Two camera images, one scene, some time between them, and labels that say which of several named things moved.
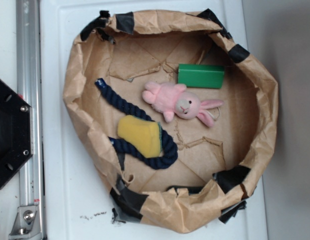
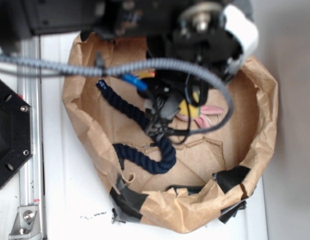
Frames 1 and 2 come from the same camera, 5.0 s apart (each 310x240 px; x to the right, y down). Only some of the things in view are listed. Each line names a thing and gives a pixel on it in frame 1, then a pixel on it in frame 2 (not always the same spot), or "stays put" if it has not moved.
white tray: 78,205 stays put
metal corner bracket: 26,226 stays put
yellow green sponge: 145,135 -> 194,110
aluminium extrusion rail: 29,60 stays put
